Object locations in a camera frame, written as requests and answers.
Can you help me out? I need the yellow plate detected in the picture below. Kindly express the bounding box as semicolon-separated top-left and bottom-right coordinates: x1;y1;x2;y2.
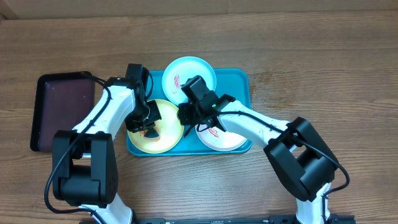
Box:
127;99;184;154

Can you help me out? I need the light blue plate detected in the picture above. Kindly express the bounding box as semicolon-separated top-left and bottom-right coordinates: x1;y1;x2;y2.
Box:
162;56;216;105

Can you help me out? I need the dark maroon tray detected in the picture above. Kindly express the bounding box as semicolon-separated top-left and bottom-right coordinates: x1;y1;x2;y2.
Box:
30;71;95;152

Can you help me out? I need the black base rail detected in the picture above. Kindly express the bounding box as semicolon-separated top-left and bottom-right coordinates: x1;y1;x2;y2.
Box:
133;214;356;224

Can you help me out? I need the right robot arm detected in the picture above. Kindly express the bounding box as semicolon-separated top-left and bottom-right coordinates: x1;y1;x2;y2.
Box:
177;95;338;223

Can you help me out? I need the blue plastic tray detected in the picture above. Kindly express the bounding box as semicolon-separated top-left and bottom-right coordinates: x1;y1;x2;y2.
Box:
126;68;254;157

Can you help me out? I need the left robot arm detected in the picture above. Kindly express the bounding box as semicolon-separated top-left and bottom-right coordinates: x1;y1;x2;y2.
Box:
44;77;162;223

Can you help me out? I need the white plate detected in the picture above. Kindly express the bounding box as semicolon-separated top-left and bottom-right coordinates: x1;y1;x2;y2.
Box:
195;124;247;152

